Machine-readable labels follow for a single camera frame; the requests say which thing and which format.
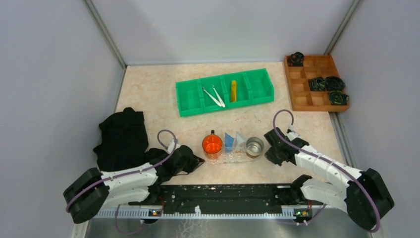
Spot brown wooden compartment tray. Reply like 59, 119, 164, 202
283, 52, 350, 112

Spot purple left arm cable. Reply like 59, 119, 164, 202
65, 129, 179, 237

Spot black cloth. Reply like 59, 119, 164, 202
93, 107, 168, 172

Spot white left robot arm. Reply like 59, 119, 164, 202
63, 145, 205, 224

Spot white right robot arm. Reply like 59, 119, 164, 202
264, 128, 395, 230

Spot yellow toothpaste tube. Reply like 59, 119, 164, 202
230, 80, 237, 102

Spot clear textured plastic tray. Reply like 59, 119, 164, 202
205, 145, 262, 164

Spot green compartment bin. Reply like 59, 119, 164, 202
175, 68, 274, 117

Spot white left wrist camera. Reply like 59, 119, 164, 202
167, 139, 180, 153

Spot orange plastic mug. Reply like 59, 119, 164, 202
202, 130, 223, 160

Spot black coiled cable top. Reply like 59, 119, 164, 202
287, 52, 305, 67

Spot black coiled cable middle right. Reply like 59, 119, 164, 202
324, 76, 346, 92

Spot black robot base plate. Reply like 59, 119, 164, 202
129, 183, 319, 220

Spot steel cup orange sleeve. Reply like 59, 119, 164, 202
245, 137, 264, 159

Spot black coiled cable bottom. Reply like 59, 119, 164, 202
328, 90, 349, 106

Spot black coiled cable middle left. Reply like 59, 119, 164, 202
308, 76, 328, 92

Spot white toothpaste tube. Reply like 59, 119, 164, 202
234, 131, 246, 153

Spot blue toothpaste tube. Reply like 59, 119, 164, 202
224, 133, 235, 153

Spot black coiled cable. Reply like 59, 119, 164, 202
308, 76, 328, 92
324, 76, 346, 92
328, 90, 349, 106
287, 52, 305, 67

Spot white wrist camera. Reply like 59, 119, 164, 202
287, 125, 300, 141
167, 139, 180, 153

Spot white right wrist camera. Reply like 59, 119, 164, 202
287, 125, 300, 141

